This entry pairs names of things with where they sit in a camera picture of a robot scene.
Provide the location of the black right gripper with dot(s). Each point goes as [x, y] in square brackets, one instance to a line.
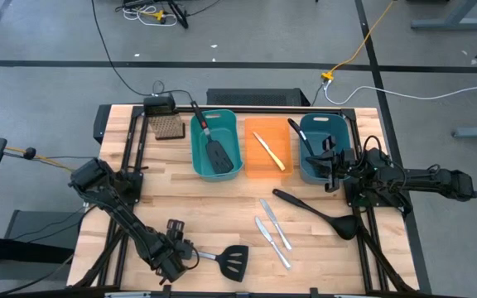
[342, 163]

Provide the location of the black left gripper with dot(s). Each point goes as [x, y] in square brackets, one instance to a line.
[168, 256]

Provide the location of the black spatula steel shaft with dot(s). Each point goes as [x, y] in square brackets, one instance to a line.
[232, 262]

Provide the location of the plain black ladle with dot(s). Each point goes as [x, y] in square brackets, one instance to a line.
[346, 227]

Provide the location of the silver table knife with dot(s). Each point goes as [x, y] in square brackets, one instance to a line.
[276, 224]
[272, 242]

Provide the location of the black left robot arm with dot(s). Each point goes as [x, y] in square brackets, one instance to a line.
[118, 211]

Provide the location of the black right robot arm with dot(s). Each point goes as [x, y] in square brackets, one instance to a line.
[420, 178]

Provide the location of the blue-grey plastic bin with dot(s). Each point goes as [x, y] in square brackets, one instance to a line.
[338, 124]

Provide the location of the orange translucent plastic tray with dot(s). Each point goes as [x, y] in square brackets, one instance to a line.
[280, 136]

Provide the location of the black perforated box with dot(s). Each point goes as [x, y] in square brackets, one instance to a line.
[255, 97]

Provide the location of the teal plastic bin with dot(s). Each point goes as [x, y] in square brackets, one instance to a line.
[230, 132]

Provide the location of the metal box grater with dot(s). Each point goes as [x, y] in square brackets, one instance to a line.
[166, 126]

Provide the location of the black side beam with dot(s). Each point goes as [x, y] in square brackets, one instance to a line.
[15, 250]

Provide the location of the grey desk leg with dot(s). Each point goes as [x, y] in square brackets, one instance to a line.
[449, 24]

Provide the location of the black floor tool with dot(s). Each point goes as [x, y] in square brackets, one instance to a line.
[179, 16]

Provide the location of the black aluminium rig frame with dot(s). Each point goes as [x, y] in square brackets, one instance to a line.
[205, 295]

